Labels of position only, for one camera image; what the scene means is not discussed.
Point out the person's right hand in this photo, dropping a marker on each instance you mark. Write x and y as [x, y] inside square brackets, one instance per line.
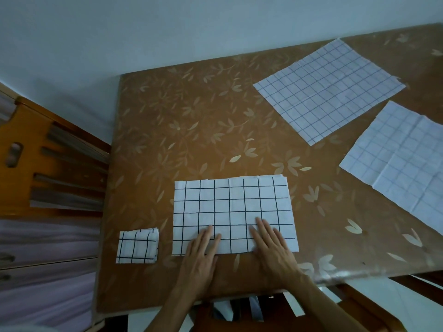
[277, 259]

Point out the orange wooden chair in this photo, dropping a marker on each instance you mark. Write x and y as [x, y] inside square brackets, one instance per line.
[31, 190]
[242, 326]
[422, 283]

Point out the person's left hand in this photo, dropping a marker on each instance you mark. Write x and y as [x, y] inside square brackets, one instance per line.
[199, 266]

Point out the wooden shelf cabinet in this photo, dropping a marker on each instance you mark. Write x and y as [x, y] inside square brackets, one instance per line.
[45, 290]

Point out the grid cloth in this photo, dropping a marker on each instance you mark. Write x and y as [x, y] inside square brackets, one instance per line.
[136, 247]
[328, 89]
[398, 165]
[232, 207]

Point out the brown floral table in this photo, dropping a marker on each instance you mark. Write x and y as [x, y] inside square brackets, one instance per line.
[207, 134]

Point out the person's right forearm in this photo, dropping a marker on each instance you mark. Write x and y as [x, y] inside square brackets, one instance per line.
[325, 307]

